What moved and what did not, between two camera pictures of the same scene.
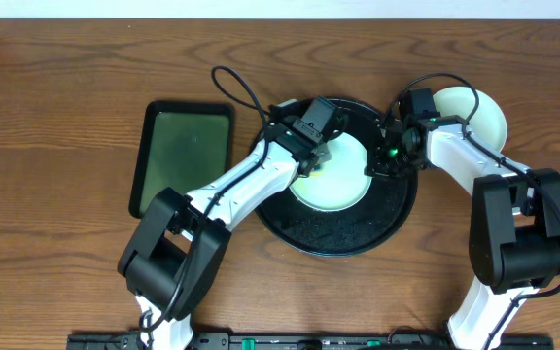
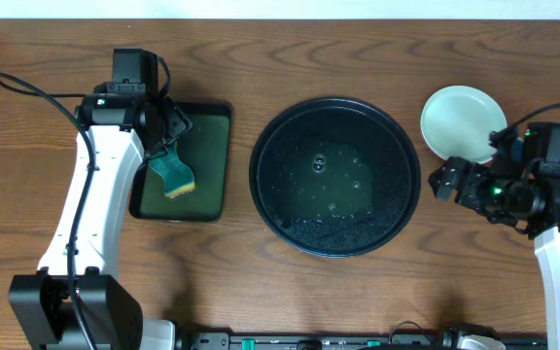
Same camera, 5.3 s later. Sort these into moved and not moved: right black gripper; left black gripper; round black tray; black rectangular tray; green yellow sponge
Moved: green yellow sponge; left black gripper; right black gripper
Not moved: round black tray; black rectangular tray
